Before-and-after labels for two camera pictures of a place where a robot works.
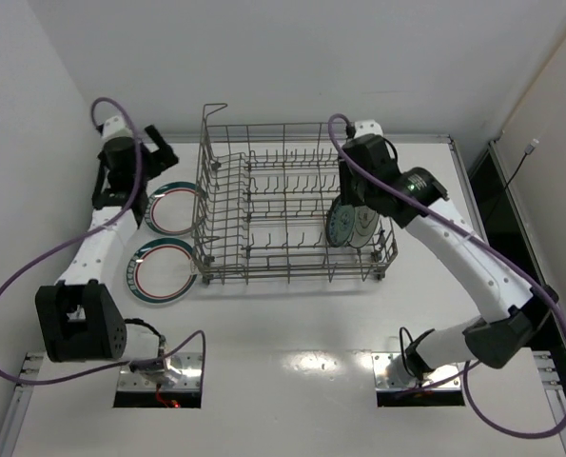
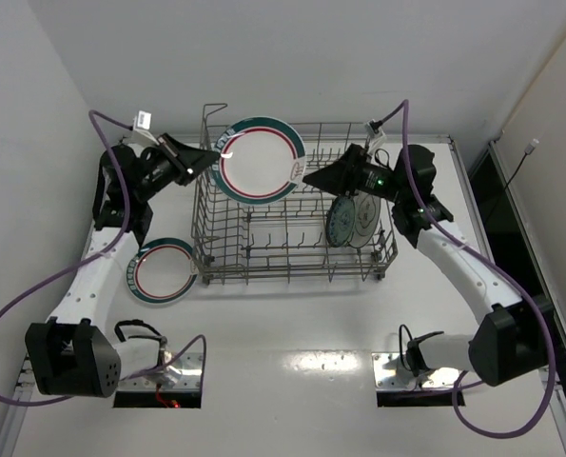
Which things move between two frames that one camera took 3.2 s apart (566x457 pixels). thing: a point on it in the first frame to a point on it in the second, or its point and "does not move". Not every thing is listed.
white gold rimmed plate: [365, 221] does not move
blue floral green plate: [340, 223] does not move
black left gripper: [156, 152] to [180, 162]
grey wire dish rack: [263, 194] does not move
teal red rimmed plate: [160, 270] does not move
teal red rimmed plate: [175, 208] to [263, 160]
